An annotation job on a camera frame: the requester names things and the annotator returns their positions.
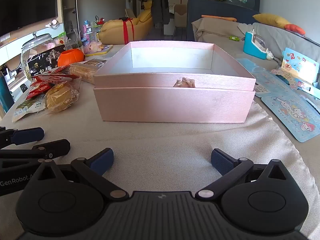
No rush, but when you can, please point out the yellow book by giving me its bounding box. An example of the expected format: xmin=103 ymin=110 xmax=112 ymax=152
xmin=85 ymin=44 xmax=114 ymax=57

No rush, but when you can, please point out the black snack packet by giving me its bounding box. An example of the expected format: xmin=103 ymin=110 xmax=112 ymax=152
xmin=27 ymin=44 xmax=66 ymax=77

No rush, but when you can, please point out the dark blue cabinet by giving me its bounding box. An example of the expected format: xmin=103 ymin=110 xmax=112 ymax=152
xmin=187 ymin=0 xmax=261 ymax=42

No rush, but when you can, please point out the red ribbon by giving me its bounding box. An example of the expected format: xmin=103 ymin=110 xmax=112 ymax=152
xmin=121 ymin=17 xmax=136 ymax=44

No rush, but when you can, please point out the standing cartoon sticker card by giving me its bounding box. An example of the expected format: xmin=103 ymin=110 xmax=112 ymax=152
xmin=281 ymin=47 xmax=320 ymax=86

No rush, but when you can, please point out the beige chair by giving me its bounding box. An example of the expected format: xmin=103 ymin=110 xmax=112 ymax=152
xmin=173 ymin=4 xmax=188 ymax=37

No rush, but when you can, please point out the beige tablecloth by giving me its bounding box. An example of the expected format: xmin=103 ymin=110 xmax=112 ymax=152
xmin=0 ymin=99 xmax=313 ymax=240

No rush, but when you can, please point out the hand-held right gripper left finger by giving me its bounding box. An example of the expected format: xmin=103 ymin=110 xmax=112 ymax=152
xmin=32 ymin=147 xmax=128 ymax=202

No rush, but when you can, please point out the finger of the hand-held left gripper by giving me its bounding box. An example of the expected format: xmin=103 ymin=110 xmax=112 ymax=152
xmin=0 ymin=126 xmax=45 ymax=148
xmin=0 ymin=139 xmax=71 ymax=160

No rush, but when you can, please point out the black television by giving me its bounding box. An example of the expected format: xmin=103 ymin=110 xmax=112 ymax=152
xmin=0 ymin=0 xmax=59 ymax=37

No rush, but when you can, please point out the wafer biscuit pack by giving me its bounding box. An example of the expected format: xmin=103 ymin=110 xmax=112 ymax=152
xmin=69 ymin=58 xmax=108 ymax=84

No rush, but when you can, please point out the orange red pillow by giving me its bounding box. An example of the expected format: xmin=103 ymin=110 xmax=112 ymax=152
xmin=284 ymin=24 xmax=306 ymax=36

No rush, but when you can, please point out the dark hanging coat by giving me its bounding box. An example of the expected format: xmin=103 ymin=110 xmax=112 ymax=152
xmin=138 ymin=0 xmax=171 ymax=27

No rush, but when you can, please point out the light blue flat card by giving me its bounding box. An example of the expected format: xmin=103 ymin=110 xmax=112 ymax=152
xmin=236 ymin=58 xmax=278 ymax=98

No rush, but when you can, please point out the grey covered sofa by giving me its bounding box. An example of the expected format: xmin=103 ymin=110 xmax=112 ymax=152
xmin=191 ymin=15 xmax=320 ymax=80

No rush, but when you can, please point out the pink gift box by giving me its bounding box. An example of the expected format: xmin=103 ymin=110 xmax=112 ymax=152
xmin=93 ymin=41 xmax=257 ymax=124

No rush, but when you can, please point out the red snack packet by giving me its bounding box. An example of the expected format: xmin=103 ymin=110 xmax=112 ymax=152
xmin=45 ymin=71 xmax=81 ymax=84
xmin=26 ymin=79 xmax=52 ymax=100

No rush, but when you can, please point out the glass jar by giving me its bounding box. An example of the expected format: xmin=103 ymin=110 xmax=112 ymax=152
xmin=20 ymin=31 xmax=66 ymax=82

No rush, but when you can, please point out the yellow sofa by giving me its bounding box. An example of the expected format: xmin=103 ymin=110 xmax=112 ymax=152
xmin=98 ymin=0 xmax=154 ymax=45

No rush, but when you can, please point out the blue toy machine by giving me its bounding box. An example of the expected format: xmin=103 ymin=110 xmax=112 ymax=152
xmin=243 ymin=30 xmax=273 ymax=61

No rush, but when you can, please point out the pink cartoon card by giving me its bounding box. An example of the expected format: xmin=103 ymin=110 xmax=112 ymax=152
xmin=271 ymin=68 xmax=314 ymax=92

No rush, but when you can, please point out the blue bunny sticker card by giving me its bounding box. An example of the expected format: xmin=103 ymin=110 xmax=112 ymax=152
xmin=261 ymin=93 xmax=320 ymax=143

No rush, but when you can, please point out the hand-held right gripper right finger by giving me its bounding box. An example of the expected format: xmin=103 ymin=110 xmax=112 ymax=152
xmin=195 ymin=148 xmax=291 ymax=201

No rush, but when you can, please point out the pink and blue water bottle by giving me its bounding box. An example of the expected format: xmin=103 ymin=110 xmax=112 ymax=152
xmin=82 ymin=20 xmax=94 ymax=43

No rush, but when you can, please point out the orange bolster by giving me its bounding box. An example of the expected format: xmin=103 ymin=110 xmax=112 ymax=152
xmin=201 ymin=15 xmax=237 ymax=22

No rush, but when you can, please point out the green and blue snack packet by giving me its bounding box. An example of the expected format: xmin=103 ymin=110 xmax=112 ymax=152
xmin=12 ymin=97 xmax=47 ymax=123

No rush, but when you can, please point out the pink plush toy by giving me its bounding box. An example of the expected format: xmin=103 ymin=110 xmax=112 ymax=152
xmin=84 ymin=42 xmax=103 ymax=54

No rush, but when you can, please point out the bread packet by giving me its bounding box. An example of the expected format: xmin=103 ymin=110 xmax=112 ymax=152
xmin=44 ymin=82 xmax=81 ymax=113

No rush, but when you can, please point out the yellow pillow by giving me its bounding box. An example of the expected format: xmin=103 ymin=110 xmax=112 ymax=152
xmin=252 ymin=13 xmax=292 ymax=29

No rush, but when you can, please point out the orange pumpkin bucket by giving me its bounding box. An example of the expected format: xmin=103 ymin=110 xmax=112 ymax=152
xmin=57 ymin=49 xmax=85 ymax=67

